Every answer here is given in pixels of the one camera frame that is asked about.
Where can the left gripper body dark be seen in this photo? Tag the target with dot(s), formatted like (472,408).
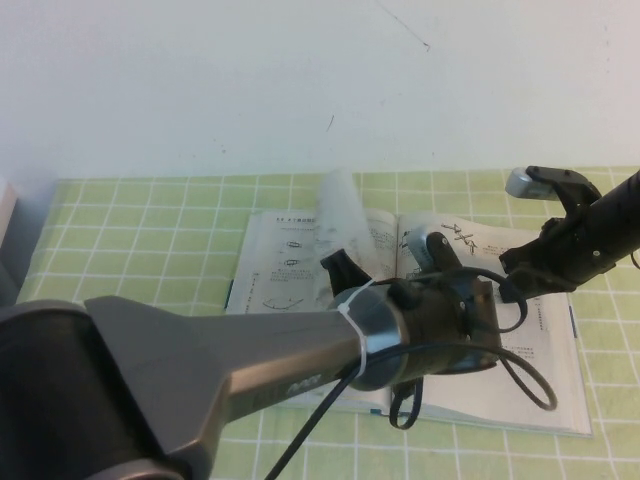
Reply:
(440,325)

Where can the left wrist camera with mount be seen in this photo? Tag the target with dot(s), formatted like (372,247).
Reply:
(430,250)

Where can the green checked tablecloth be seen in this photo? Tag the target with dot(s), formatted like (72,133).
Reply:
(125,240)

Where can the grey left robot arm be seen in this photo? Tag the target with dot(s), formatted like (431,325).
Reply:
(150,375)

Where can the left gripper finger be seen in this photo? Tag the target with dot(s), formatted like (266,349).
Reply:
(332,272)
(357,277)

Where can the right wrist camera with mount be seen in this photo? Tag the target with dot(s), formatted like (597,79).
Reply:
(545,182)

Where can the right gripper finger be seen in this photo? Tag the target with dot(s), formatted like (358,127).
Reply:
(525,287)
(522,255)

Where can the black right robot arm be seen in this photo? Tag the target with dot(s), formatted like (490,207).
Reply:
(620,210)

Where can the white box beside table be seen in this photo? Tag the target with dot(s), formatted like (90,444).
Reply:
(7,215)

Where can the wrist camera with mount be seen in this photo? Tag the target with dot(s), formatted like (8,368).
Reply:
(430,250)
(545,182)

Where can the right gripper body dark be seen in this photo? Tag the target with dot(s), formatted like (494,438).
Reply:
(580,250)

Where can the white zip tie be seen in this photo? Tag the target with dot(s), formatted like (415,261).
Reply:
(357,320)

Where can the book with diagrams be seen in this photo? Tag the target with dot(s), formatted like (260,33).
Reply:
(540,395)

